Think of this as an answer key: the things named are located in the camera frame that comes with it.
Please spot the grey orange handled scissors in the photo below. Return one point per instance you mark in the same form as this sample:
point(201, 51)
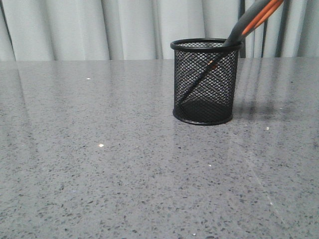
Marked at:
point(258, 12)

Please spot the light grey curtain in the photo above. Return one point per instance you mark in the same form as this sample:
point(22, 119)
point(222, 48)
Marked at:
point(40, 30)

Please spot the black wire mesh pen cup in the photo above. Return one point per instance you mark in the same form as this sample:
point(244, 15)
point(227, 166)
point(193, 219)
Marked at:
point(204, 80)

